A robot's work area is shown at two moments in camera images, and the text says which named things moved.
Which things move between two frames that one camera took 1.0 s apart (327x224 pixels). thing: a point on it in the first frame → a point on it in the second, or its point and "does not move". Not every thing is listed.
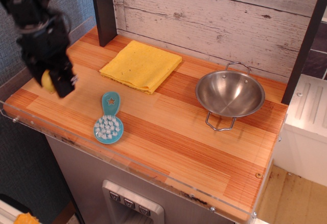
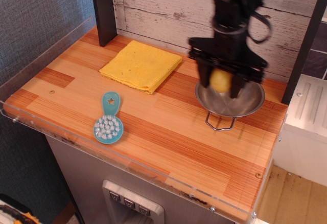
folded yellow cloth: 141,65 does not move
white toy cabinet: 301,147 does not move
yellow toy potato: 46,81 → 220,81
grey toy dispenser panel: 125,206 does not move
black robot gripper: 46,48 → 228,49
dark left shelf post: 104,9 does not move
